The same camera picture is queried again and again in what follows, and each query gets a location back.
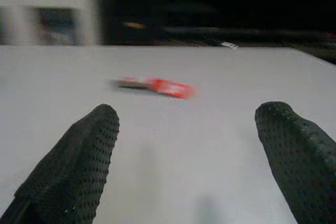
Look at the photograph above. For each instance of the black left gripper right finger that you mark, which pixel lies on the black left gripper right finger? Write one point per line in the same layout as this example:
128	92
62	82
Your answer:
302	161

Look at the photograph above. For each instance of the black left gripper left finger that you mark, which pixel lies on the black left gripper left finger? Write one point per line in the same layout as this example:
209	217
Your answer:
71	166

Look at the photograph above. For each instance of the red snack wrapper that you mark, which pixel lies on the red snack wrapper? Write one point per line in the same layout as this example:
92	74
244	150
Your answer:
168	87

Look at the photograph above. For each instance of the black white flat object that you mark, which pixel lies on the black white flat object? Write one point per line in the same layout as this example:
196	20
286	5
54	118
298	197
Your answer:
229	44

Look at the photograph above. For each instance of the white glass-door cabinet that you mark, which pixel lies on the white glass-door cabinet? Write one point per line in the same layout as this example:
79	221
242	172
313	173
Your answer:
84	19

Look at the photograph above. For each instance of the black drawer cabinet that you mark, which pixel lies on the black drawer cabinet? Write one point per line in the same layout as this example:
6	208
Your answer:
118	3

